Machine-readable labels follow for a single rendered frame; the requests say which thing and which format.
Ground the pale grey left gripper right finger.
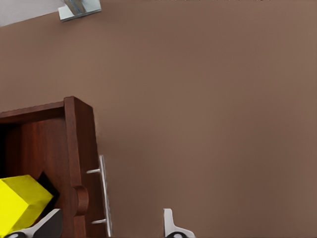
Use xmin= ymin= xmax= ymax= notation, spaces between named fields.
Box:
xmin=163 ymin=208 xmax=196 ymax=238

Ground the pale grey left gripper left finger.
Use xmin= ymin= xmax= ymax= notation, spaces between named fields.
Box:
xmin=4 ymin=208 xmax=63 ymax=238

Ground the yellow block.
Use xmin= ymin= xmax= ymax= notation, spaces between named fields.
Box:
xmin=0 ymin=174 xmax=54 ymax=235

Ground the dark wooden drawer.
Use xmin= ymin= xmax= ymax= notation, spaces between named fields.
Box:
xmin=0 ymin=96 xmax=109 ymax=238

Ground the silver drawer handle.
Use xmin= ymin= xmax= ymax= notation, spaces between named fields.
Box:
xmin=86 ymin=155 xmax=113 ymax=238

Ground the silver frame post foot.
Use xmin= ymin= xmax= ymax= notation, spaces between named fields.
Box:
xmin=57 ymin=0 xmax=102 ymax=22

